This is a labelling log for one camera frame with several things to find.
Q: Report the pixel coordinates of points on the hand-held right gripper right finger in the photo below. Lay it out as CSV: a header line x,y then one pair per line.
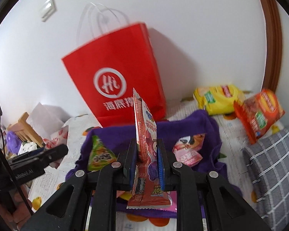
x,y
160,166

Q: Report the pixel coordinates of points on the wooden chair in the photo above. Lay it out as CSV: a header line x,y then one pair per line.
x,y
21,127

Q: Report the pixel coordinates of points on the white light switch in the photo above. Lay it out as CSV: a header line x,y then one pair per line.
x,y
48,8

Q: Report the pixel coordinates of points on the red cartoon snack packet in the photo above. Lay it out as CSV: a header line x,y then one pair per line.
x,y
144,134

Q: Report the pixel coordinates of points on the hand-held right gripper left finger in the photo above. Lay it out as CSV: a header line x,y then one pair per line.
x,y
134,173

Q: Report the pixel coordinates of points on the fruit print tablecloth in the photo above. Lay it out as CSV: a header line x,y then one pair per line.
x,y
231,134

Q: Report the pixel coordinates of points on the white paper bag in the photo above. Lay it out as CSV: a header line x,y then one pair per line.
x,y
43,118

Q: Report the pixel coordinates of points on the purple cloth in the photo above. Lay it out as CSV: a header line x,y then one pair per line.
x,y
12,139

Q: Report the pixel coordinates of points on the orange chip bag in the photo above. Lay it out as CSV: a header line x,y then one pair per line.
x,y
257,115

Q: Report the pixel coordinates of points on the pink panda snack packet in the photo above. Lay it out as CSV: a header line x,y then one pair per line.
x,y
189,149

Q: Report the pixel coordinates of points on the red paper bag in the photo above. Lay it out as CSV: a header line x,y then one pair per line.
x,y
115,65

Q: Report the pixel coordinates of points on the brown wooden door frame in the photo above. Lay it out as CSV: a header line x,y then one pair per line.
x,y
269,28

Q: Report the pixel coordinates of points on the grey checked cloth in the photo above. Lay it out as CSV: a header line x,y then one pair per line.
x,y
274,163

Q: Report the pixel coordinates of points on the purple towel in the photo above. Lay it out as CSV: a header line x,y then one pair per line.
x,y
204,125

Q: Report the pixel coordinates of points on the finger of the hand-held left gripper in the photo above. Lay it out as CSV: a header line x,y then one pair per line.
x,y
33,152
50,156

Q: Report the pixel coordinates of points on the yellow chip bag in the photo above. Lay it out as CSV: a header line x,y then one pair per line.
x,y
219,98

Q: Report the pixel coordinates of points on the person's left hand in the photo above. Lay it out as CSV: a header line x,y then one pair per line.
x,y
20,202

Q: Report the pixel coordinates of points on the green snack packet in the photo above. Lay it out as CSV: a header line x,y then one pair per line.
x,y
101,156

